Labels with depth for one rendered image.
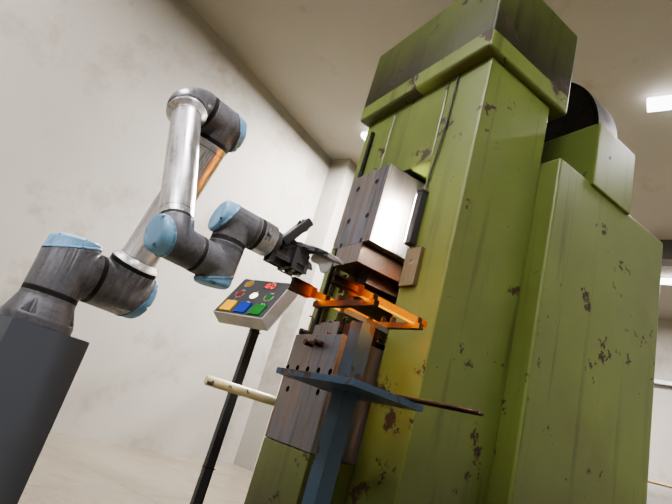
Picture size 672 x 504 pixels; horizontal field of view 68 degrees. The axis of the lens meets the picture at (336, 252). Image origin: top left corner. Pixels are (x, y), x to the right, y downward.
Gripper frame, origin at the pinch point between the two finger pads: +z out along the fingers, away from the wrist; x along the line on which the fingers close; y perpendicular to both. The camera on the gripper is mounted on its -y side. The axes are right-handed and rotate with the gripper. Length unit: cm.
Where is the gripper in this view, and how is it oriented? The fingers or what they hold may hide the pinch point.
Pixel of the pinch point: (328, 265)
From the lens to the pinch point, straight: 146.7
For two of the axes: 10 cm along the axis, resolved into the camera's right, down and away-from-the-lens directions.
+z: 7.3, 4.2, 5.3
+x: 6.3, -1.3, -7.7
